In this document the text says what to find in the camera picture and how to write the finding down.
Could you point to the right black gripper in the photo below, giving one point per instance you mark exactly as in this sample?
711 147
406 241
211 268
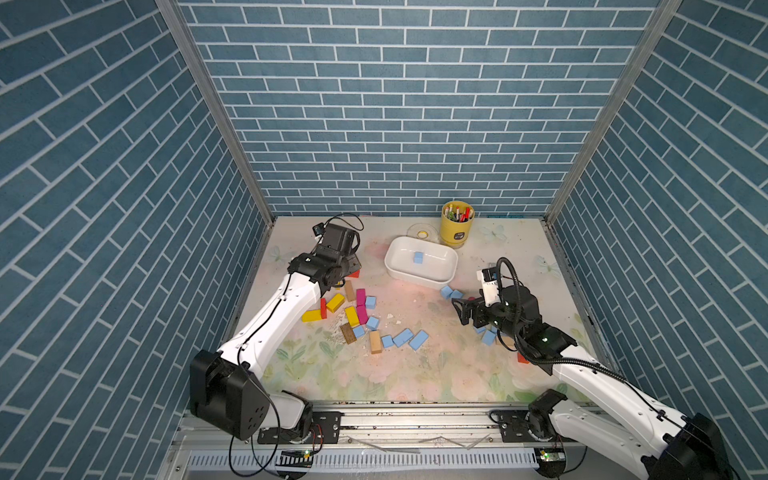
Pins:
479 306

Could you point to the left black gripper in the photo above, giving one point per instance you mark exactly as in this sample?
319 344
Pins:
354 260

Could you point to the white rectangular dish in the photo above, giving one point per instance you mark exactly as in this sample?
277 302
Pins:
438 269

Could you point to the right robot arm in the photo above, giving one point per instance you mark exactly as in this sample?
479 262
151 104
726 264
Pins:
624 408

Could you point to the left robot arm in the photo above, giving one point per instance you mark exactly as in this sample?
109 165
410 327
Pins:
225 385

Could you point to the natural wood long block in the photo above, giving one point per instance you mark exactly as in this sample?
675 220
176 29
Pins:
349 291

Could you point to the upper magenta block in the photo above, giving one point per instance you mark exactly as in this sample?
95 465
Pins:
361 297

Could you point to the magenta block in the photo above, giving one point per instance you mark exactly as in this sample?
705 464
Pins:
361 297
362 314

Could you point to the yellow rainbow block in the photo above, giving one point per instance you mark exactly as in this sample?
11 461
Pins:
335 302

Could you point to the yellow block lower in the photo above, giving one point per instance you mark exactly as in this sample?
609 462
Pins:
352 316

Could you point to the small yellow cube left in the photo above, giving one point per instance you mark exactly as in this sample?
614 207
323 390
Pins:
312 316

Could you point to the lower magenta block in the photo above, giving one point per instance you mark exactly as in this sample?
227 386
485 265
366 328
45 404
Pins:
362 314

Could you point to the blue cube by yellow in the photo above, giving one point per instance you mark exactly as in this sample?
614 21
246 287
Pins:
372 323

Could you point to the brown wood block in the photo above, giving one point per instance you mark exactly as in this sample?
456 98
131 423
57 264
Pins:
348 333

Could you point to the natural wood block lower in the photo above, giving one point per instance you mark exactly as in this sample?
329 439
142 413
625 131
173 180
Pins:
376 344

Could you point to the blue long block centre-right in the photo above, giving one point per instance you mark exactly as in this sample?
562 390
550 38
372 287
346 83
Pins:
418 340

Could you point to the yellow pen cup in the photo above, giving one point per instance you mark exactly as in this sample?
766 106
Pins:
456 221

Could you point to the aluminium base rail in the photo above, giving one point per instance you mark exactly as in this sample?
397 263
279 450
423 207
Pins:
361 439

